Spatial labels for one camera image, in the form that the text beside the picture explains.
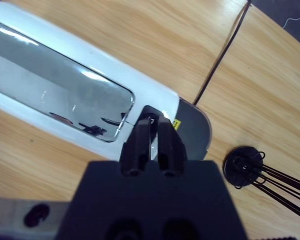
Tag clear water tank black lid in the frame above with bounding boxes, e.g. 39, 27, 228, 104
173, 97, 213, 161

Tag chrome coffee machine lever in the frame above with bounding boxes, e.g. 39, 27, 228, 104
0, 18, 136, 143

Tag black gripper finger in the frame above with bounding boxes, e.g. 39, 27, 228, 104
121, 117, 153, 177
156, 115, 188, 177

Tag black power cable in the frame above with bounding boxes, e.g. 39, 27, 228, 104
192, 0, 253, 106

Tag black capsule holder with rods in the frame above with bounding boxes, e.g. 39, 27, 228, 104
223, 146, 300, 223

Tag white capsule coffee machine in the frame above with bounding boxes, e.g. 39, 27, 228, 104
0, 0, 181, 162

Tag white floor cable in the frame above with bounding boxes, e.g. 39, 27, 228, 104
281, 14, 300, 29

